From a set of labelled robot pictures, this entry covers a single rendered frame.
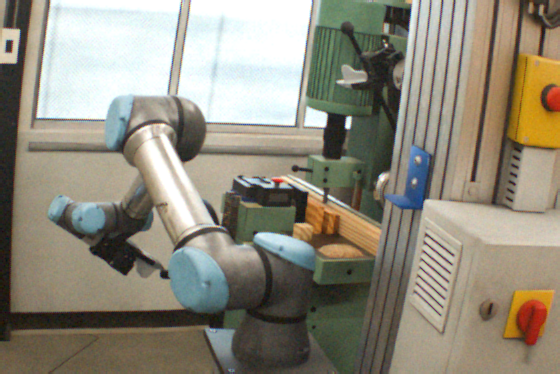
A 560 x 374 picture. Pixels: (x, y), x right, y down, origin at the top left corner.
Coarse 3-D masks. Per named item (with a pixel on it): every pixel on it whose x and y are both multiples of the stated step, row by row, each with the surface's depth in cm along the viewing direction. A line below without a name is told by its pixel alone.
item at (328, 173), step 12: (312, 156) 233; (312, 168) 232; (324, 168) 230; (336, 168) 231; (348, 168) 233; (360, 168) 235; (312, 180) 232; (324, 180) 230; (336, 180) 232; (348, 180) 234; (360, 180) 235
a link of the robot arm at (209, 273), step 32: (128, 96) 176; (160, 96) 181; (128, 128) 173; (160, 128) 173; (128, 160) 175; (160, 160) 168; (160, 192) 164; (192, 192) 164; (192, 224) 158; (192, 256) 150; (224, 256) 152; (256, 256) 156; (192, 288) 151; (224, 288) 150; (256, 288) 154
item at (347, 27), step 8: (344, 24) 209; (352, 24) 209; (344, 32) 209; (352, 32) 210; (352, 40) 211; (368, 72) 215; (376, 88) 217; (384, 104) 220; (392, 120) 222; (392, 128) 223; (392, 152) 228
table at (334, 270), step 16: (224, 192) 255; (240, 240) 221; (320, 240) 219; (336, 240) 221; (320, 256) 206; (368, 256) 211; (320, 272) 204; (336, 272) 206; (352, 272) 208; (368, 272) 210
